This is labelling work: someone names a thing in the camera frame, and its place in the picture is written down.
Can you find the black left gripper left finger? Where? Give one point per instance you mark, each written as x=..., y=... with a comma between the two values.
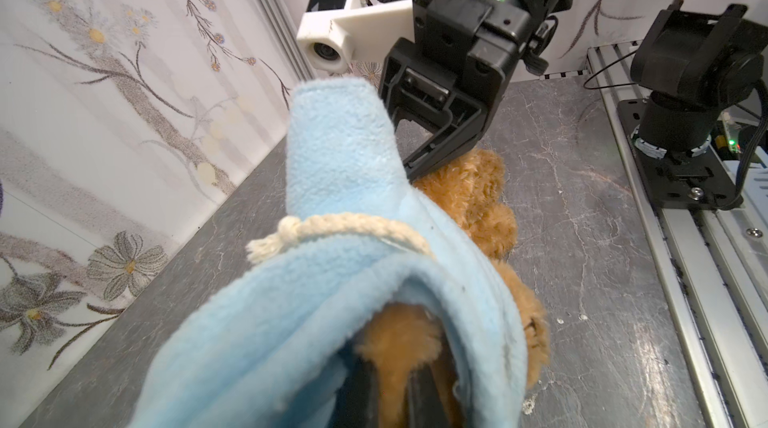
x=356, y=404

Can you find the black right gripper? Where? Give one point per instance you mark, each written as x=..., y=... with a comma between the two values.
x=449, y=78

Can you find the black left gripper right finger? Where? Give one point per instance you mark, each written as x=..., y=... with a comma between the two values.
x=424, y=406

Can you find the brown teddy bear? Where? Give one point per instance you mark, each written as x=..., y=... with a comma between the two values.
x=402, y=339

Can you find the light blue teddy hoodie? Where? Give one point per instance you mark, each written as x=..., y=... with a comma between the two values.
x=272, y=349

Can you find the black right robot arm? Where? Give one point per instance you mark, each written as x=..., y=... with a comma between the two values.
x=731, y=33

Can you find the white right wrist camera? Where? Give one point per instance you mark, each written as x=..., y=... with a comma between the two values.
x=335, y=33

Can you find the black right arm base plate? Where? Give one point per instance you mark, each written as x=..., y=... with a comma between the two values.
x=670, y=142

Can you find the aluminium corner post right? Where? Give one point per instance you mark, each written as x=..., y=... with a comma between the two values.
x=284, y=29

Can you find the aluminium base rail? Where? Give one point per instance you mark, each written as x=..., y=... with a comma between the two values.
x=713, y=269

